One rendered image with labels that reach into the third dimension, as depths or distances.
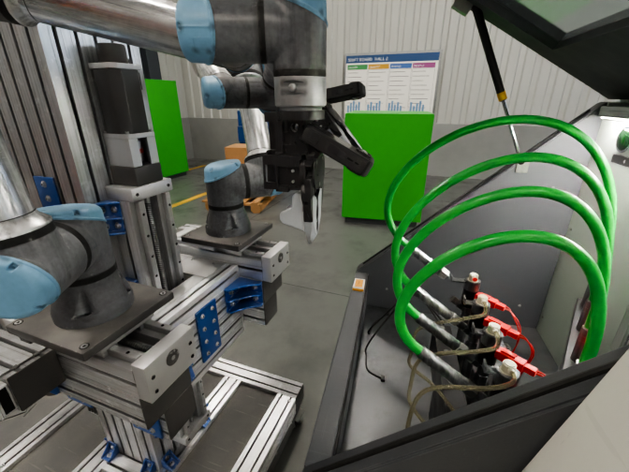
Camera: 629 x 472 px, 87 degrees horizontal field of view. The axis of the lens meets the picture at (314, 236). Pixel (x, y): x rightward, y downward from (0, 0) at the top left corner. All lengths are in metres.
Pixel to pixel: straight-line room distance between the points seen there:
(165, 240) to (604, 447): 0.97
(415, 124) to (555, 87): 3.75
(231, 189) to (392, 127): 3.00
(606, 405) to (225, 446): 1.35
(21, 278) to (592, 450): 0.68
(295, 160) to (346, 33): 7.05
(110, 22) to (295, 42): 0.30
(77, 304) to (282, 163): 0.50
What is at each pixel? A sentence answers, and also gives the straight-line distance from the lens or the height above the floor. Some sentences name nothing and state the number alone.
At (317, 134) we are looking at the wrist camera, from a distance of 0.49.
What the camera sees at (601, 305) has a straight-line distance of 0.49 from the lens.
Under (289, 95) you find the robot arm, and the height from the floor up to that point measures 1.46.
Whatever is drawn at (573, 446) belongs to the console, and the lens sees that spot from 0.41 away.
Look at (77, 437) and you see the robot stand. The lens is 1.81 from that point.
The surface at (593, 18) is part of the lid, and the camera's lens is 0.80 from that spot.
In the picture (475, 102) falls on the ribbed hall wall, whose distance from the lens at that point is 7.10.
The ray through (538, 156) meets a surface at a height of 1.38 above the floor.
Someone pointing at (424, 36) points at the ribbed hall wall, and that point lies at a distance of 7.19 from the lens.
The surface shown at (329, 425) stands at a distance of 0.64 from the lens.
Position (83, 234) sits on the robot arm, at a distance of 0.73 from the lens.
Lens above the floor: 1.46
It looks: 23 degrees down
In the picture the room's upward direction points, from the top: straight up
